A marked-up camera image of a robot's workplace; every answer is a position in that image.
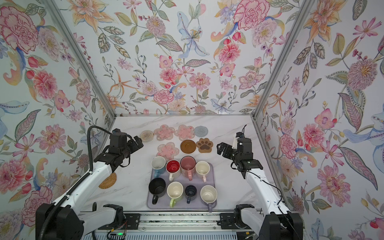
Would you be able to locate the cream mug pink handle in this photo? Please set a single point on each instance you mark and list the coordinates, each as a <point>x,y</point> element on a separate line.
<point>202,169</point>

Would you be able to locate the lavender serving tray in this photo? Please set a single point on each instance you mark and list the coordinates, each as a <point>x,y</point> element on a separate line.
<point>196,204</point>

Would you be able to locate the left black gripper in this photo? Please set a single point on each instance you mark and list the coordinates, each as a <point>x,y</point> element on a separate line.
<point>140,142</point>

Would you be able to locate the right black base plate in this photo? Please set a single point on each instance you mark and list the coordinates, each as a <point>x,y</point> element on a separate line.
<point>228,222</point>

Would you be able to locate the red inside white mug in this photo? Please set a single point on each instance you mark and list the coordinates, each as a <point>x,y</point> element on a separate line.
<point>173,168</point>

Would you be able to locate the small dark blue mug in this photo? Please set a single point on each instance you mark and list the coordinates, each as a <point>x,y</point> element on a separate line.
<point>190,193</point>

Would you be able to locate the pink flower coaster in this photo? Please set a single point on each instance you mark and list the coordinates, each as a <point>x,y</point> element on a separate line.
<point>164,132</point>
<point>185,132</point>
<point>168,151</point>

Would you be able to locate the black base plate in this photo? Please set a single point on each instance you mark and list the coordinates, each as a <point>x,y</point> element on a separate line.
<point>228,222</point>
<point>129,221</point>

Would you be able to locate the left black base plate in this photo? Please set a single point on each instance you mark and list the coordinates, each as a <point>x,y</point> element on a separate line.
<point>129,221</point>

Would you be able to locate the multicolour embroidered round coaster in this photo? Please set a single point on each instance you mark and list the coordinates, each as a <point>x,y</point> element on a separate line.
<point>147,136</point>

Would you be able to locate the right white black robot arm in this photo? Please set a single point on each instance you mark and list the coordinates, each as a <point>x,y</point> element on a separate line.
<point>276,221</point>

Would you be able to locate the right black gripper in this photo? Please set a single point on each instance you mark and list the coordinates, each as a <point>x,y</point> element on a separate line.
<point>229,148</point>

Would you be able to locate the cream mug green handle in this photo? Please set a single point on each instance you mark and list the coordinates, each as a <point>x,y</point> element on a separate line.
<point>175,191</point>

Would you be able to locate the aluminium mounting rail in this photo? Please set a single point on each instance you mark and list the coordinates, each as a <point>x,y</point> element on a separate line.
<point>180,221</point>

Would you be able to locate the blue mug white inside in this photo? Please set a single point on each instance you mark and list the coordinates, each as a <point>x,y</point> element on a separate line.
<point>159,166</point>

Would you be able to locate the woven rattan round coaster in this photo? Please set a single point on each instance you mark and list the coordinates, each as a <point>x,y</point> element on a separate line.
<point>109,181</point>

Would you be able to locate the grey blue woven coaster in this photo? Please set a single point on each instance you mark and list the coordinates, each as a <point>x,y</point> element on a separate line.
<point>201,131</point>

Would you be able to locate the brown round wooden coaster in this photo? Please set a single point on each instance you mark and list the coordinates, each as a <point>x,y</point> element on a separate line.
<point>188,146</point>

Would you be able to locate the cream mug purple handle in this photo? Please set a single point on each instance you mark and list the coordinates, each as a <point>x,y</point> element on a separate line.
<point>209,196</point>

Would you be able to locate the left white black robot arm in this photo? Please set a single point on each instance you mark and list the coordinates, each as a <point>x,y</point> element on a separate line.
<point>63,220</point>

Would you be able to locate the black mug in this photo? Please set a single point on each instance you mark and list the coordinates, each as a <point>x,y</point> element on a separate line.
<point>157,188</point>

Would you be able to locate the brown paw cork coaster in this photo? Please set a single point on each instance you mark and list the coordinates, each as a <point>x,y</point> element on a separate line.
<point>204,145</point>

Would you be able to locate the pink tall mug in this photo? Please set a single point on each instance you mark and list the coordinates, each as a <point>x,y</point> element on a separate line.
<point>188,167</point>

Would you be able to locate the pink flower coaster front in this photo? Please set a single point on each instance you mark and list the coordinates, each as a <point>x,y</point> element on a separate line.
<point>168,151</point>

